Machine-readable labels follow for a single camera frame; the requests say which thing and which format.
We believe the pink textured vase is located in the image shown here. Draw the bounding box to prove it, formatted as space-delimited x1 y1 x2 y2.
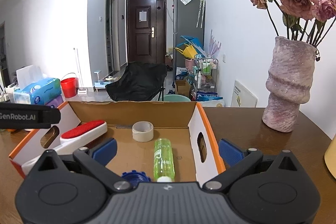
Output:
262 36 317 133

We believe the white tape roll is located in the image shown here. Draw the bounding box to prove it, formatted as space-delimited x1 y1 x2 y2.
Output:
132 121 154 143

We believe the red white lint brush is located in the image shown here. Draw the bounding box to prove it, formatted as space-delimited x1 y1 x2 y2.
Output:
17 120 108 177

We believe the white blue capped bottle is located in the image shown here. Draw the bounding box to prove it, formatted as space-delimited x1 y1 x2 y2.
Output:
121 170 151 188

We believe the small cardboard box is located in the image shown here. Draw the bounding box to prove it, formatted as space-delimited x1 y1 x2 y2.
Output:
175 79 191 97

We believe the metal storage rack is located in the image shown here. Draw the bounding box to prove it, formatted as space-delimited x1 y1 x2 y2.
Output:
191 57 219 101

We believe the white board on floor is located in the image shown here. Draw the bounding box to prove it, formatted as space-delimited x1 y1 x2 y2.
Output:
231 80 257 107

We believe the teal plastic basin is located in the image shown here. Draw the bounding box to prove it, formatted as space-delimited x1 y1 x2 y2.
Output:
163 94 191 102

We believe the dark brown door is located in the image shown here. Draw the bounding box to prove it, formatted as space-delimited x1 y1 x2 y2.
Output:
126 0 167 64

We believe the yellow thermos bottle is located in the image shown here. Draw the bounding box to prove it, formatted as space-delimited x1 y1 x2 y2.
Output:
324 135 336 178

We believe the orange red cardboard box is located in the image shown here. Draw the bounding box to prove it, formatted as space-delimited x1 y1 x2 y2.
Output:
8 101 227 187

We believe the red bucket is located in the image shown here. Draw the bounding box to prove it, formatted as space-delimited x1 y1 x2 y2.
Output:
60 72 78 98

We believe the blue tissue pack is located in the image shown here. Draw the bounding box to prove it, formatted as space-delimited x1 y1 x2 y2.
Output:
13 65 62 105

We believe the purple tissue pack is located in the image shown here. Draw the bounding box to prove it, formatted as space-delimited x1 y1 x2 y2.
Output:
46 95 63 108

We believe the green plastic bottle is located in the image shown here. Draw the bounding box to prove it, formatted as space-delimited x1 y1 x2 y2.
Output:
153 138 175 182

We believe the grey refrigerator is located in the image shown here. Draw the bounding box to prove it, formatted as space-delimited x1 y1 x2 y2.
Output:
173 0 205 75

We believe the black folding chair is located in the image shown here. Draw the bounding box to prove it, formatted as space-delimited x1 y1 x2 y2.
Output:
105 62 167 102

